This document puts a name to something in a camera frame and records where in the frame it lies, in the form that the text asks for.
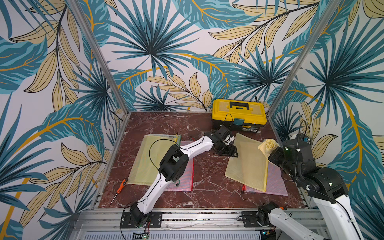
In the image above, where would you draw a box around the cream wiping cloth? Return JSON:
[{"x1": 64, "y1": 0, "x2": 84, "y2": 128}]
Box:
[{"x1": 258, "y1": 139, "x2": 279, "y2": 158}]

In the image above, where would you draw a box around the pink red-zip mesh bag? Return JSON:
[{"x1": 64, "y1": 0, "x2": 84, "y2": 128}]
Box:
[{"x1": 166, "y1": 159, "x2": 194, "y2": 192}]

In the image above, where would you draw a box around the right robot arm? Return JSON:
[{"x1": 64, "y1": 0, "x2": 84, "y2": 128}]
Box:
[{"x1": 256, "y1": 137, "x2": 363, "y2": 240}]

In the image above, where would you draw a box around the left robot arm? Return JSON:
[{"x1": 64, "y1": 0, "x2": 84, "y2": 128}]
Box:
[{"x1": 129, "y1": 125, "x2": 239, "y2": 228}]

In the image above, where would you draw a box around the green-zip clear mesh bag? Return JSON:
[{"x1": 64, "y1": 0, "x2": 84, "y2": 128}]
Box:
[{"x1": 149, "y1": 134, "x2": 182, "y2": 145}]

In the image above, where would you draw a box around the yellow-green mesh document bag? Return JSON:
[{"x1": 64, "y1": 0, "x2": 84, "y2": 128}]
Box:
[{"x1": 128, "y1": 135, "x2": 176, "y2": 186}]

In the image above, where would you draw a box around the yellow black toolbox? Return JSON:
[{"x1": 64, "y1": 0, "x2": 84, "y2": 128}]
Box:
[{"x1": 212, "y1": 99, "x2": 267, "y2": 132}]

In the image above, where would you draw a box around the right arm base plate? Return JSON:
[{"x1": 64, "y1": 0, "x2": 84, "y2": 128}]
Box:
[{"x1": 237, "y1": 210, "x2": 273, "y2": 228}]

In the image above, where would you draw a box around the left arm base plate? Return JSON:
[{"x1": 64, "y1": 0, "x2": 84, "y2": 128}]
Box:
[{"x1": 120, "y1": 212, "x2": 163, "y2": 229}]

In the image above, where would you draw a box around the orange handled screwdriver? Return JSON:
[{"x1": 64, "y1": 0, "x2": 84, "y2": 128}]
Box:
[{"x1": 110, "y1": 178, "x2": 128, "y2": 204}]

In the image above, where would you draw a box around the aluminium front rail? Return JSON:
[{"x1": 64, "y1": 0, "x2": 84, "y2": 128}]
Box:
[{"x1": 68, "y1": 208, "x2": 331, "y2": 240}]

